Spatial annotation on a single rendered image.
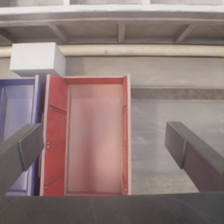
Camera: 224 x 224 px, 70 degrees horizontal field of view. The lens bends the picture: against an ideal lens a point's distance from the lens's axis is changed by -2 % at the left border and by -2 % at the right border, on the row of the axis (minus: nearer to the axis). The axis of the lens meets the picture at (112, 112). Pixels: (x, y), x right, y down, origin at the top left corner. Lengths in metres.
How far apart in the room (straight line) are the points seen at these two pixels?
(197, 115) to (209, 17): 0.27
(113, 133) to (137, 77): 0.19
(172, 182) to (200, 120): 0.20
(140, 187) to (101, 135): 0.19
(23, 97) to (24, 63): 0.13
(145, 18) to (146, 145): 0.34
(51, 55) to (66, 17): 0.11
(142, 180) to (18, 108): 0.44
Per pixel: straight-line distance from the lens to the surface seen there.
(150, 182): 0.53
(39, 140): 0.17
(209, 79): 0.61
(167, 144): 0.17
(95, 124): 0.50
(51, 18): 0.45
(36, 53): 0.50
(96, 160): 0.51
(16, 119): 0.59
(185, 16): 0.45
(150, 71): 0.55
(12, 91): 0.60
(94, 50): 0.54
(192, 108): 0.56
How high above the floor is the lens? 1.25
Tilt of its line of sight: 82 degrees down
